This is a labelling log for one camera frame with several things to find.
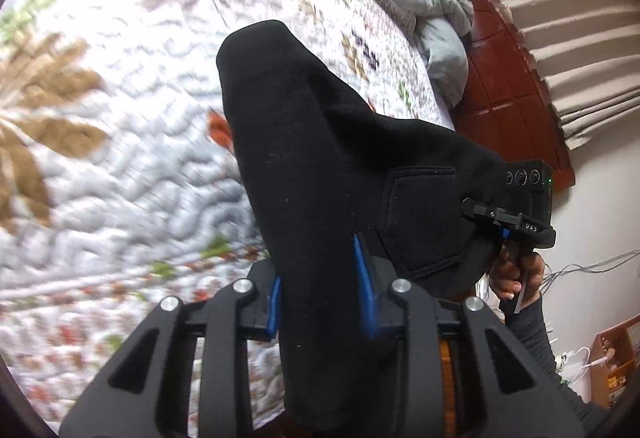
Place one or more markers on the person's right hand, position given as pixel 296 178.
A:
pixel 509 276

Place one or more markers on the black pants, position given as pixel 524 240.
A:
pixel 322 171

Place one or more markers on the floral quilted bedspread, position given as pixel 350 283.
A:
pixel 119 184

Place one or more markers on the wooden nightstand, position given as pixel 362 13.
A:
pixel 612 364

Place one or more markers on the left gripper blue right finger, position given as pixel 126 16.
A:
pixel 366 286

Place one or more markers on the beige pleated curtain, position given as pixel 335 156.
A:
pixel 587 52

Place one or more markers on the dark red wooden headboard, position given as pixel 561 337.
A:
pixel 506 106

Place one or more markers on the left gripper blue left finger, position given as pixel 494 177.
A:
pixel 274 305

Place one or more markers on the right forearm grey sleeve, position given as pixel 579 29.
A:
pixel 529 328

